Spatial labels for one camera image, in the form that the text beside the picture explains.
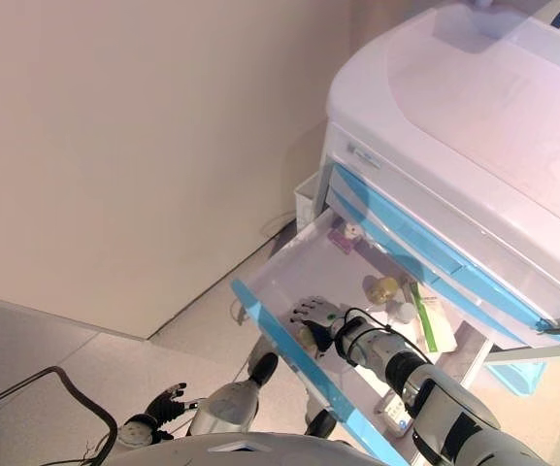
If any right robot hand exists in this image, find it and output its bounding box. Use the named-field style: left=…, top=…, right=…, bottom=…
left=287, top=294, right=346, bottom=361

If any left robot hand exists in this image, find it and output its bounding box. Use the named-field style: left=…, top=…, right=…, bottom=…
left=144, top=382, right=188, bottom=429

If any yellow pill bottle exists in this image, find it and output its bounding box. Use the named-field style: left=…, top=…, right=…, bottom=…
left=364, top=274, right=400, bottom=307
left=297, top=323, right=321, bottom=353

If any blue white cart drawer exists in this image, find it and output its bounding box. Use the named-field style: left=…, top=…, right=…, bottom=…
left=230, top=208, right=495, bottom=466
left=325, top=186, right=548, bottom=337
left=330, top=162, right=560, bottom=349

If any purple medicine box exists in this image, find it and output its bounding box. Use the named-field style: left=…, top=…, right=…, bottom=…
left=326, top=225, right=366, bottom=255

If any long green white medicine box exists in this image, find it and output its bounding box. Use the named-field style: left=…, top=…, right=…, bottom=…
left=403, top=279, right=458, bottom=355

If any blue white medicine box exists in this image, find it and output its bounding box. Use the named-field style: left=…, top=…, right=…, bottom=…
left=374, top=387, right=414, bottom=439

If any white pill bottle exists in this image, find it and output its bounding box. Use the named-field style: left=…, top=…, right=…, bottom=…
left=388, top=299, right=416, bottom=324

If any robot right leg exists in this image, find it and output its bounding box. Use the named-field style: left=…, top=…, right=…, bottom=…
left=303, top=387, right=340, bottom=439

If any grey robot torso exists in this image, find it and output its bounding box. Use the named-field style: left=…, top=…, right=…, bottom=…
left=99, top=431, right=407, bottom=466

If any white side bin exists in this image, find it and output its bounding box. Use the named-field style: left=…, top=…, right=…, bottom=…
left=292, top=170, right=327, bottom=235

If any blue waste bin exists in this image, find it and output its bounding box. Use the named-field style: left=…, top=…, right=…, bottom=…
left=483, top=361, right=550, bottom=397

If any white medical cart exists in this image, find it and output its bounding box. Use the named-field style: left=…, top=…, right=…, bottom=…
left=311, top=0, right=560, bottom=385

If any thick black cable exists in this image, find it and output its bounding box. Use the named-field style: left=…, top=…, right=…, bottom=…
left=0, top=366, right=120, bottom=466

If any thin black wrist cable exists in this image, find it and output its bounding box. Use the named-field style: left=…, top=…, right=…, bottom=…
left=342, top=308, right=437, bottom=366

